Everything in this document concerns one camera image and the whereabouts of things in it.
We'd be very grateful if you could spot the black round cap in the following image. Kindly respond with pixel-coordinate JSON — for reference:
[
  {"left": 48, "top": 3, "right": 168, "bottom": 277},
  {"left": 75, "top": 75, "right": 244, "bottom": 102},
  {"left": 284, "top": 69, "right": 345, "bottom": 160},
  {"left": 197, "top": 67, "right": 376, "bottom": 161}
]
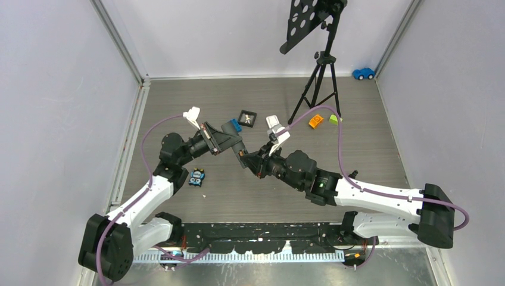
[{"left": 349, "top": 170, "right": 358, "bottom": 179}]

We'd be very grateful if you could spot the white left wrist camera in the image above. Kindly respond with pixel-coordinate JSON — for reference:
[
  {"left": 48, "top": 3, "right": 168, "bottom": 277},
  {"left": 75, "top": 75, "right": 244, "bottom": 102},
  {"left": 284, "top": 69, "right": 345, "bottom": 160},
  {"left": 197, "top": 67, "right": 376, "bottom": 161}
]
[{"left": 182, "top": 106, "right": 201, "bottom": 130}]

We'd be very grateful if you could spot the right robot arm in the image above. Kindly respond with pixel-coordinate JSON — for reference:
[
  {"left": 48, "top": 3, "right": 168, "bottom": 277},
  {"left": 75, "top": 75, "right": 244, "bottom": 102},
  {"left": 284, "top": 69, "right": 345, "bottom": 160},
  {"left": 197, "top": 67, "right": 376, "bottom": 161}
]
[{"left": 238, "top": 150, "right": 456, "bottom": 249}]

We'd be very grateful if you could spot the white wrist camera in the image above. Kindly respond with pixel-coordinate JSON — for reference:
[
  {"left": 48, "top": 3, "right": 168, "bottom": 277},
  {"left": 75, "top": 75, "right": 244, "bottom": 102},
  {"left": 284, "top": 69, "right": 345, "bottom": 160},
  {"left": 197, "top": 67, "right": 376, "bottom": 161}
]
[
  {"left": 182, "top": 106, "right": 201, "bottom": 130},
  {"left": 267, "top": 124, "right": 291, "bottom": 156}
]

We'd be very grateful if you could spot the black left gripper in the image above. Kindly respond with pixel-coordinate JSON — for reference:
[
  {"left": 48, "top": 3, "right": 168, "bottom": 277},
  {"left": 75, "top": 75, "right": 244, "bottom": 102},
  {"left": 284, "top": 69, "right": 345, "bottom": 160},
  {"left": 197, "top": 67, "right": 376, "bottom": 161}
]
[{"left": 178, "top": 122, "right": 242, "bottom": 167}]

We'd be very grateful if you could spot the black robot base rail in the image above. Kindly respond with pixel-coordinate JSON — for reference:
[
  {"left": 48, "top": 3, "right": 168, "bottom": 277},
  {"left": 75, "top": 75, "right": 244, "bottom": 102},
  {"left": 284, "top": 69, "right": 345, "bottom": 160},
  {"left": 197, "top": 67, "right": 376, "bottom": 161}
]
[{"left": 157, "top": 222, "right": 376, "bottom": 254}]

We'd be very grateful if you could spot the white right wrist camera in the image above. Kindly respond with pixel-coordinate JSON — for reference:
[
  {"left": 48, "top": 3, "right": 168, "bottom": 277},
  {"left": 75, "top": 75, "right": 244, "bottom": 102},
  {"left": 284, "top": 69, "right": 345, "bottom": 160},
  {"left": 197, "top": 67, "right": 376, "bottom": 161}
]
[{"left": 267, "top": 124, "right": 291, "bottom": 156}]

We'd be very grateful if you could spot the blue toy car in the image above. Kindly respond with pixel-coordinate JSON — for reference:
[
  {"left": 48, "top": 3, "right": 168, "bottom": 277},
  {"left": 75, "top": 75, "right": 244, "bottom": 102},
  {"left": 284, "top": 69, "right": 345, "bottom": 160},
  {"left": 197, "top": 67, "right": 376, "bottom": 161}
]
[{"left": 352, "top": 67, "right": 375, "bottom": 80}]

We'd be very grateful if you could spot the blue robot face toy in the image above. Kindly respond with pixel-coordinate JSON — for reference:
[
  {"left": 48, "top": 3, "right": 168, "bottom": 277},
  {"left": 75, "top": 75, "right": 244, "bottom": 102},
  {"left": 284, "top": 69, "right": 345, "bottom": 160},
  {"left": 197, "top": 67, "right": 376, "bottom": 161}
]
[{"left": 188, "top": 168, "right": 205, "bottom": 187}]

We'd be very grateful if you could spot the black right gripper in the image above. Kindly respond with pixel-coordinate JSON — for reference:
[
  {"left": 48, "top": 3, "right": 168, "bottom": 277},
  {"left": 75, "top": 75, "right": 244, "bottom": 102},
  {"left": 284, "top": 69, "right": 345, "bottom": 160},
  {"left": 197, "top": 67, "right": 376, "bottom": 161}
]
[{"left": 241, "top": 140, "right": 304, "bottom": 191}]

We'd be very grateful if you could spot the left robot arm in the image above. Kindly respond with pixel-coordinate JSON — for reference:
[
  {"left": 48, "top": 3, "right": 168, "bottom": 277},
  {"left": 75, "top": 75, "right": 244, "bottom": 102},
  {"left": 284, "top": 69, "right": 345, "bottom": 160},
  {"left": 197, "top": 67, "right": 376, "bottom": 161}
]
[{"left": 78, "top": 122, "right": 246, "bottom": 285}]

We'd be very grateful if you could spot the black tripod stand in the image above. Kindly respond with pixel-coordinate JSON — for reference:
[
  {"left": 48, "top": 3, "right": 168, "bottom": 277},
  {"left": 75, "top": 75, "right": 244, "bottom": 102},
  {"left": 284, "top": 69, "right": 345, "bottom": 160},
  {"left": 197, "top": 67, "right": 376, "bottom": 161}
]
[{"left": 279, "top": 0, "right": 348, "bottom": 124}]

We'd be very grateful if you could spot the white remote control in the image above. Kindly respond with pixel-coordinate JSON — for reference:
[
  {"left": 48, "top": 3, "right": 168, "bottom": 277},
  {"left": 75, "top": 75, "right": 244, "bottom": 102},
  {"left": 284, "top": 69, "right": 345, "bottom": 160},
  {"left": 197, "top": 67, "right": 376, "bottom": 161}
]
[{"left": 266, "top": 115, "right": 282, "bottom": 135}]

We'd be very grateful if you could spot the orange toy brick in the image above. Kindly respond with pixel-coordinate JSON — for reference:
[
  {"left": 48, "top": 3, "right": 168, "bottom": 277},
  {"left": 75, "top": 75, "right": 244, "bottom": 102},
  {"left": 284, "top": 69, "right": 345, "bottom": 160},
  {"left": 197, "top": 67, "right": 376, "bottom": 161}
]
[{"left": 308, "top": 114, "right": 324, "bottom": 129}]

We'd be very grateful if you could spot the blue toy brick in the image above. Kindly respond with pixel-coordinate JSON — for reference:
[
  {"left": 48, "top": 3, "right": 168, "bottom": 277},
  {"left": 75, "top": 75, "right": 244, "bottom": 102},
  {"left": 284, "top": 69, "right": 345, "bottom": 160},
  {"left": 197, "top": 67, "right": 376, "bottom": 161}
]
[{"left": 230, "top": 119, "right": 242, "bottom": 133}]

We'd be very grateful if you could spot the black square frame box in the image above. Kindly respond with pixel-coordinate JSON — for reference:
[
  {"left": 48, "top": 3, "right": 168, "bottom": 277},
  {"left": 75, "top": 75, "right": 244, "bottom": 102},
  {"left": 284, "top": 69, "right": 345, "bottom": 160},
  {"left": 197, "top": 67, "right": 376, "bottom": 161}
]
[{"left": 238, "top": 110, "right": 257, "bottom": 128}]

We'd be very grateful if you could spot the green toy brick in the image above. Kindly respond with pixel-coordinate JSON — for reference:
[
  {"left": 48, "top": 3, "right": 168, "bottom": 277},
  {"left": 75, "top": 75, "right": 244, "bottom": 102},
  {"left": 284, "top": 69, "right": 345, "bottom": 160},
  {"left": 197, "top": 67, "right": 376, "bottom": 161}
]
[{"left": 328, "top": 114, "right": 342, "bottom": 125}]

